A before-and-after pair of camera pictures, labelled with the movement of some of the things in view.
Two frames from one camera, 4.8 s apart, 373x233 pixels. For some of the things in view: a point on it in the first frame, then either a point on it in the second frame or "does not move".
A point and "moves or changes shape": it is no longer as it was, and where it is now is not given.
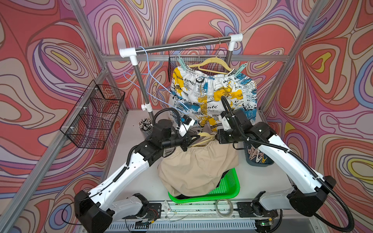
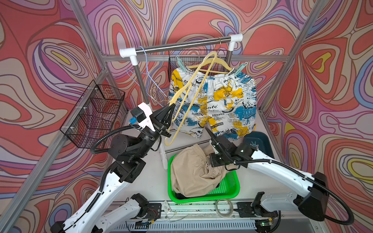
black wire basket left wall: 89,125 does not move
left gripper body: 186,140 -> 155,132
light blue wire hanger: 149,72 -> 129,72
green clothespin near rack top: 181,61 does not move
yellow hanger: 204,134 -> 167,143
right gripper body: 227,137 -> 220,159
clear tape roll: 223,215 does not move
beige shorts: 197,171 moves or changes shape
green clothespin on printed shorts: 238,72 does not move
